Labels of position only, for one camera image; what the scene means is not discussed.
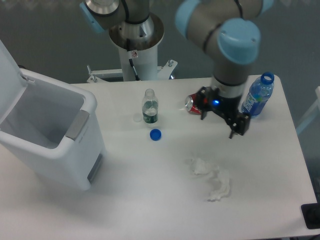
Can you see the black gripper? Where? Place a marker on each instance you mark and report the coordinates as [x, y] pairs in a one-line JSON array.
[[209, 99]]

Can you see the blue plastic drink bottle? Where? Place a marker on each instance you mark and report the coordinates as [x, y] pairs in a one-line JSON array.
[[259, 93]]

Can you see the white crumpled paper ball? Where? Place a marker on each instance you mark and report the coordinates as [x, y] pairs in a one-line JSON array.
[[198, 166]]

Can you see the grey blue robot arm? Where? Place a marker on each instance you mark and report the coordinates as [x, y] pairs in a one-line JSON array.
[[222, 29]]

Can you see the black device at edge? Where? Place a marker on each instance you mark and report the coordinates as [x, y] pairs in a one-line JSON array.
[[311, 215]]

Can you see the blue bottle cap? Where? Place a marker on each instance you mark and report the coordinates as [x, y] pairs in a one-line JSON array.
[[155, 134]]

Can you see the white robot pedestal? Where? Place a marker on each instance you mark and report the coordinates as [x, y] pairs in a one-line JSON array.
[[137, 46]]

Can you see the crushed red soda can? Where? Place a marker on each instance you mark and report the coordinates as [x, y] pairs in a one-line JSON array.
[[190, 105]]

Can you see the clear green label bottle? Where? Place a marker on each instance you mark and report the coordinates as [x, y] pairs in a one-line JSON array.
[[150, 105]]

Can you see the white open trash bin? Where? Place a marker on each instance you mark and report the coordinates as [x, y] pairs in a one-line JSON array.
[[50, 125]]

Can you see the white crumpled paper strip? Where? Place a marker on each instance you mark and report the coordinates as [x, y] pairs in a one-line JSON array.
[[220, 185]]

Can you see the white frame at right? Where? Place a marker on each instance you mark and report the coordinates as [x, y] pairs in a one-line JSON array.
[[311, 113]]

